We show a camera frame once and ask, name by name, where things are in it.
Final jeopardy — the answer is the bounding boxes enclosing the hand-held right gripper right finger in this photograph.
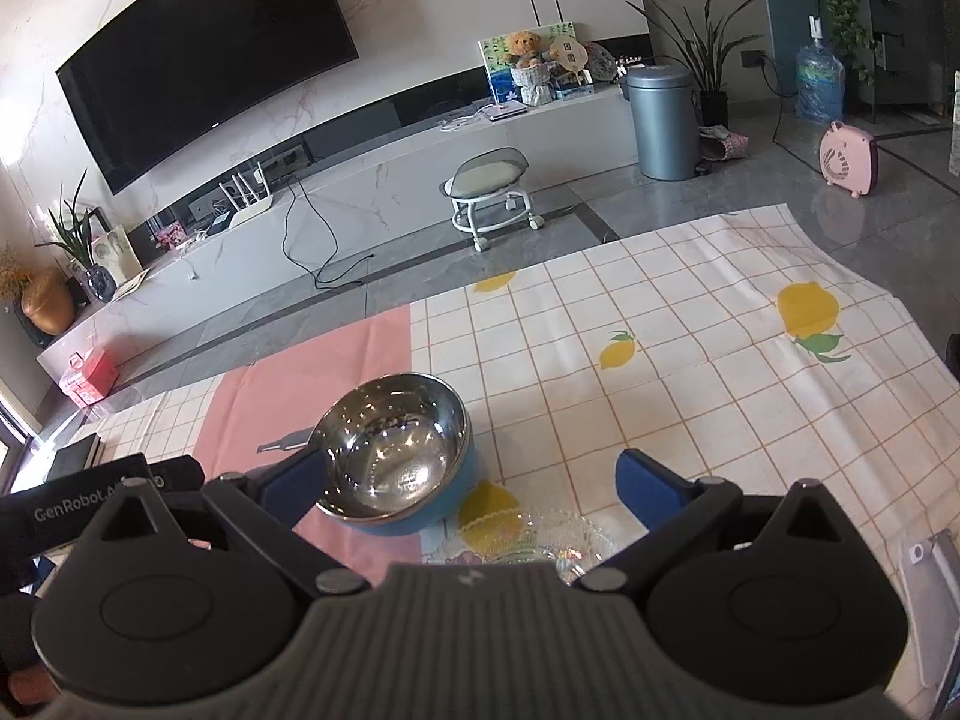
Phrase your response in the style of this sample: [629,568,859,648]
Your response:
[576,448,865,595]

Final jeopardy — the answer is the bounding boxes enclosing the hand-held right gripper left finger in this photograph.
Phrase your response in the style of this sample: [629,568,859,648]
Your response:
[75,448,370,599]

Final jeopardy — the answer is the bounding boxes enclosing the beaded glass plate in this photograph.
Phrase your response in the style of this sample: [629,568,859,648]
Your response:
[426,508,625,587]

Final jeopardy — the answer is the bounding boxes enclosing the steel bowl with blue outside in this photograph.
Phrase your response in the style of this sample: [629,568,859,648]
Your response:
[311,373,481,539]

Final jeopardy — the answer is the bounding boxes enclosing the person's left hand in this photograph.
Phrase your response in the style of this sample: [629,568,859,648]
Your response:
[6,667,59,707]

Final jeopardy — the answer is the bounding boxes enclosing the black flat board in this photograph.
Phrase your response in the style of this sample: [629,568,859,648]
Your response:
[41,431,102,482]

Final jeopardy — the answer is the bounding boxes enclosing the pink gift box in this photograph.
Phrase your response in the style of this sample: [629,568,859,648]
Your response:
[60,349,119,407]

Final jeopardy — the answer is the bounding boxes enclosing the golden round vase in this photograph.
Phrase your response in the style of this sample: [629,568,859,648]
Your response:
[20,270,76,336]

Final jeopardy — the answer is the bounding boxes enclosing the dried yellow flowers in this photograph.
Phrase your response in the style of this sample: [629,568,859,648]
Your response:
[0,244,31,301]

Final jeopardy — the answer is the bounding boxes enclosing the green leafy plant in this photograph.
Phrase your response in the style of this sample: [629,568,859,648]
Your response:
[34,169,113,278]

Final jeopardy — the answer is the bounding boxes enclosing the white router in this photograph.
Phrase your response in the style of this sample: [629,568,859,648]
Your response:
[219,161,275,227]

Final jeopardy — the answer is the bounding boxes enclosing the white marble television cabinet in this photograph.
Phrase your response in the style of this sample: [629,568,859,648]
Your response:
[36,86,650,368]

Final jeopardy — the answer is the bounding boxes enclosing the grey stool on wheels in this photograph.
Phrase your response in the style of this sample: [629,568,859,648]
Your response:
[441,148,544,252]

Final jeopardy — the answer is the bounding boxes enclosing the grey trash bin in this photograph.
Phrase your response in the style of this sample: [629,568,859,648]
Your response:
[619,64,702,181]

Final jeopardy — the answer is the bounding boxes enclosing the pink fan heater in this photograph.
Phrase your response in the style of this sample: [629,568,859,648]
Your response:
[819,120,875,200]

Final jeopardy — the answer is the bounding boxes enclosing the tall plant in black pot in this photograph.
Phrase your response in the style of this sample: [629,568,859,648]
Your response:
[626,0,766,128]

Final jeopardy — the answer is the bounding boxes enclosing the black flat television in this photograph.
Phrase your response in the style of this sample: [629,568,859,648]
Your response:
[56,0,359,194]

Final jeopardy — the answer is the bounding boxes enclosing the blue water bottle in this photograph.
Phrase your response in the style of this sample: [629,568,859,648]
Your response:
[793,15,847,125]

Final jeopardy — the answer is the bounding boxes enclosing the green blue painting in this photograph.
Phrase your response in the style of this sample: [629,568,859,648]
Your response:
[478,21,578,102]

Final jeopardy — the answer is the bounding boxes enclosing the round paper hand fan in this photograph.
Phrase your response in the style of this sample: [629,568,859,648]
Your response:
[551,41,593,87]

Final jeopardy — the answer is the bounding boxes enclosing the brown teddy bear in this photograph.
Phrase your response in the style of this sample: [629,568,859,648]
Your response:
[501,30,547,68]

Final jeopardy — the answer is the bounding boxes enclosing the dark storage cabinet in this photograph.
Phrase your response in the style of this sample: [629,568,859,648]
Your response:
[855,0,953,106]

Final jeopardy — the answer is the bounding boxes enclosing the black cable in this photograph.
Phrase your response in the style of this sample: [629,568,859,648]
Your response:
[281,172,376,290]

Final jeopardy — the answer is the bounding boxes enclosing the white picture frame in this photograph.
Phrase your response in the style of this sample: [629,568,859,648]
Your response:
[101,223,143,286]

